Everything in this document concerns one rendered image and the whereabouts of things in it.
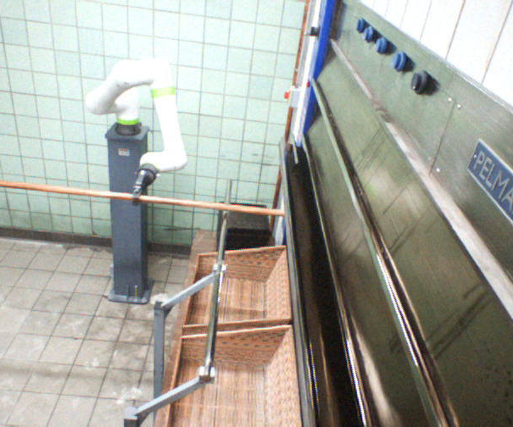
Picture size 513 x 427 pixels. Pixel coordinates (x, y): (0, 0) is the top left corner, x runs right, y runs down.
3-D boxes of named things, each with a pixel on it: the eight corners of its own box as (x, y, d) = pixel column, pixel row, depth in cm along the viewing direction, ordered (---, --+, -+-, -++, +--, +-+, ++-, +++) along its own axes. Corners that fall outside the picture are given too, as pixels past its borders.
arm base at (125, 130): (123, 118, 280) (123, 108, 277) (147, 120, 281) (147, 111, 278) (110, 134, 258) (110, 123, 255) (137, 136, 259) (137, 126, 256)
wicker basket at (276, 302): (281, 283, 262) (288, 244, 248) (283, 363, 214) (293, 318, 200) (195, 274, 260) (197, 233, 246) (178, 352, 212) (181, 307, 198)
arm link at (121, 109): (107, 119, 260) (105, 85, 250) (132, 115, 270) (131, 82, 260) (118, 127, 252) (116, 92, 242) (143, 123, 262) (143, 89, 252)
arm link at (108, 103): (79, 96, 246) (114, 56, 204) (108, 92, 256) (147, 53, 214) (86, 119, 247) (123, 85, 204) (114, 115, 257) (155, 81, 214)
